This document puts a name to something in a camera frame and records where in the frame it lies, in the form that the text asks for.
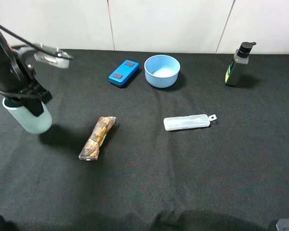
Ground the white plastic case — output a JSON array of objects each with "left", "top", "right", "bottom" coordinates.
[{"left": 163, "top": 114, "right": 217, "bottom": 131}]

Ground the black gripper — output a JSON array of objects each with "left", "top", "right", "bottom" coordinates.
[{"left": 0, "top": 45, "right": 52, "bottom": 117}]

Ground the black tablecloth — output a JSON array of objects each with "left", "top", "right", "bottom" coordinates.
[{"left": 0, "top": 50, "right": 289, "bottom": 231}]

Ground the brown snack packet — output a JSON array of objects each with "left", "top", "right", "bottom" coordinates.
[{"left": 79, "top": 116, "right": 117, "bottom": 161}]

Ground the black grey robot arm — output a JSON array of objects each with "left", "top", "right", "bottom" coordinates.
[{"left": 0, "top": 32, "right": 52, "bottom": 117}]

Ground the light blue bowl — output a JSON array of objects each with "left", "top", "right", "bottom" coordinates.
[{"left": 144, "top": 55, "right": 181, "bottom": 88}]

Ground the grey base corner right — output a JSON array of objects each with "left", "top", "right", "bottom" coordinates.
[{"left": 276, "top": 219, "right": 289, "bottom": 231}]

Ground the teal green cup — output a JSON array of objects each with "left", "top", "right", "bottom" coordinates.
[{"left": 2, "top": 98, "right": 53, "bottom": 134}]

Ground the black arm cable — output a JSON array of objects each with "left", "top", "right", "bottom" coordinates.
[{"left": 0, "top": 18, "right": 43, "bottom": 52}]

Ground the blue eraser block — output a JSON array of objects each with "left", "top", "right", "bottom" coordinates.
[{"left": 108, "top": 60, "right": 139, "bottom": 88}]

